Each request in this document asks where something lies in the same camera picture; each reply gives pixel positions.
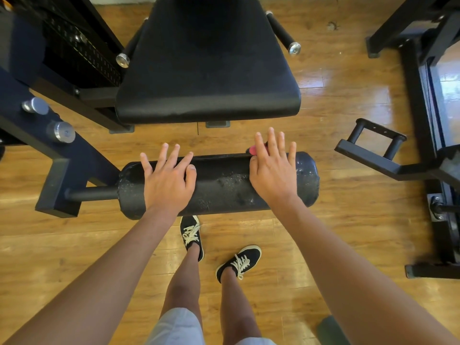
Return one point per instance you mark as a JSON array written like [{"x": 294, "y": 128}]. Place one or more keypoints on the person's left hand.
[{"x": 169, "y": 187}]

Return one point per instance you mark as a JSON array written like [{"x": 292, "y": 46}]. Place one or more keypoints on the person's right hand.
[{"x": 273, "y": 172}]

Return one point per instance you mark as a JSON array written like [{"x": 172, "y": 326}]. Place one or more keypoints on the pink cleaning cloth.
[{"x": 251, "y": 150}]

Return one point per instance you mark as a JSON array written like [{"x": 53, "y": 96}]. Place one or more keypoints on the person's left forearm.
[{"x": 93, "y": 284}]

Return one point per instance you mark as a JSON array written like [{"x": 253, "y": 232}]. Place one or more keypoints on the person's right forearm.
[{"x": 366, "y": 284}]

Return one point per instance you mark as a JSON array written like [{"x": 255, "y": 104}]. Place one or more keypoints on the person's left black shoe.
[{"x": 191, "y": 237}]

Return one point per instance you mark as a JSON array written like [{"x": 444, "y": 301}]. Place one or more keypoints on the person's black shoe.
[
  {"x": 191, "y": 237},
  {"x": 241, "y": 263}
]

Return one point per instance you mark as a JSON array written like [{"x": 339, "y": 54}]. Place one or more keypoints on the person's right black shoe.
[{"x": 241, "y": 263}]

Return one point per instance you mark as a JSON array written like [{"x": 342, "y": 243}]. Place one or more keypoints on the person's left leg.
[{"x": 183, "y": 284}]

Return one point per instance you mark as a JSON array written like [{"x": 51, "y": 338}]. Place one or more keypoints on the person's leg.
[
  {"x": 237, "y": 309},
  {"x": 183, "y": 284}
]

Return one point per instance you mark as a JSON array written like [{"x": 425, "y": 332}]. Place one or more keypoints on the person's right leg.
[{"x": 237, "y": 309}]

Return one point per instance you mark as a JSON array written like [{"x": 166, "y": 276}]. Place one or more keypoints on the person's white shorts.
[{"x": 176, "y": 328}]

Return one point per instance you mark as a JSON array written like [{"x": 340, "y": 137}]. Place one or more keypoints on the dark green plastic bucket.
[{"x": 334, "y": 332}]

